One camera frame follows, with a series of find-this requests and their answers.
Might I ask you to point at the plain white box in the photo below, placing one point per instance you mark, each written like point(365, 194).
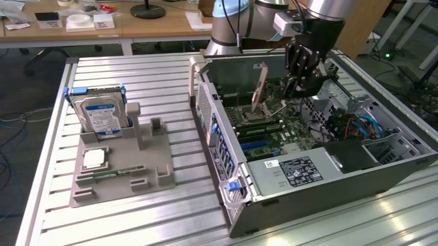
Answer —
point(103, 21)

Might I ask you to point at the CPU socket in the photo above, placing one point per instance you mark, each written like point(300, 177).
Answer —
point(252, 115)

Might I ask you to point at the blue expansion slot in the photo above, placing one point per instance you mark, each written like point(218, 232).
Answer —
point(254, 145)

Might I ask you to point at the grey plastic parts rack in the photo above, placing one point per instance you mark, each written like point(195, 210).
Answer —
point(136, 159)

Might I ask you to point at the white desk frame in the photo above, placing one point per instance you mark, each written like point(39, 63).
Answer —
point(403, 23)

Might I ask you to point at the green RAM stick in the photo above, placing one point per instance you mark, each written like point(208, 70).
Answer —
point(110, 174)

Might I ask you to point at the silver CPU chip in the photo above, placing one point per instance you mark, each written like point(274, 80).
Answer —
point(93, 159)

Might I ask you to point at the white paper stack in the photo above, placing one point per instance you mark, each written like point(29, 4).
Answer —
point(198, 23)

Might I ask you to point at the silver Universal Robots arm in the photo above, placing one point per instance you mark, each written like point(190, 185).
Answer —
point(263, 23)

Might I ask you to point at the Nvidia graphics card with bracket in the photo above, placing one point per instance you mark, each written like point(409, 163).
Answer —
point(302, 89)

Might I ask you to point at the white tape roll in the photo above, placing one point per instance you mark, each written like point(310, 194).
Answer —
point(64, 2)

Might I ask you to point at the wooden desk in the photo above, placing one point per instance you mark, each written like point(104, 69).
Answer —
point(61, 36)

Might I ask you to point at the green motherboard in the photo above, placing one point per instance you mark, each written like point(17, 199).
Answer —
point(290, 128)

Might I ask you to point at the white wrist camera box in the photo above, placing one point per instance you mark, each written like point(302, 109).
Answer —
point(286, 21)

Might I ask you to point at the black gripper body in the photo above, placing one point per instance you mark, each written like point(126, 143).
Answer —
point(323, 36)

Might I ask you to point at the hard disk in blue caddy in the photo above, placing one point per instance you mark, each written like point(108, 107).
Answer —
point(99, 115)

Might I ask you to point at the black RAM slot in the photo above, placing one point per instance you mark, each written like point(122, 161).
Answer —
point(256, 127)
point(259, 133)

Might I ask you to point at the grey power supply unit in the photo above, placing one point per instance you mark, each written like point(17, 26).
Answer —
point(283, 174)

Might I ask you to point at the black and white box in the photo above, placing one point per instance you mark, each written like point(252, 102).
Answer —
point(48, 20)

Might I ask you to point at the black office chair base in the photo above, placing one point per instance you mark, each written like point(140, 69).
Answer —
point(40, 59)

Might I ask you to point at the cardboard box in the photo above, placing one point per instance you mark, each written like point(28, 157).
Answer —
point(204, 7)

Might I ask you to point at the dark grey open PC case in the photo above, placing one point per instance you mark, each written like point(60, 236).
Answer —
point(325, 205)

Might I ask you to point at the white paper label card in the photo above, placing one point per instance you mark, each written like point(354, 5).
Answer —
point(16, 26)

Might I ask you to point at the black round lamp base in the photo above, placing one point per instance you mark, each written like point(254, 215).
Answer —
point(147, 11)

